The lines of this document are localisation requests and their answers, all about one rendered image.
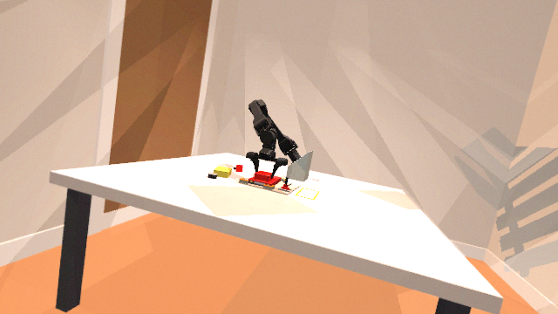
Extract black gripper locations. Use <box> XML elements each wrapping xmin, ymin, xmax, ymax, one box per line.
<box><xmin>246</xmin><ymin>144</ymin><xmax>288</xmax><ymax>179</ymax></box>

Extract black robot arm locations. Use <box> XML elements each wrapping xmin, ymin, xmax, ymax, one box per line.
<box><xmin>248</xmin><ymin>99</ymin><xmax>301</xmax><ymax>164</ymax></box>

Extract yellow rectangular block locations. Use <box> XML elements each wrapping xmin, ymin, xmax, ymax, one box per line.
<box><xmin>214</xmin><ymin>166</ymin><xmax>232</xmax><ymax>178</ymax></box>

